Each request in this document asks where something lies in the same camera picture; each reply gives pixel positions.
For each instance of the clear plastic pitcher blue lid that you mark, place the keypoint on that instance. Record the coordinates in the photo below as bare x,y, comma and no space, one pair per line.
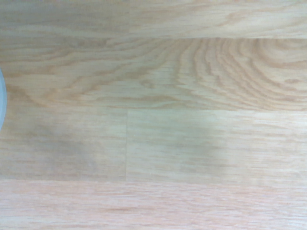
2,100

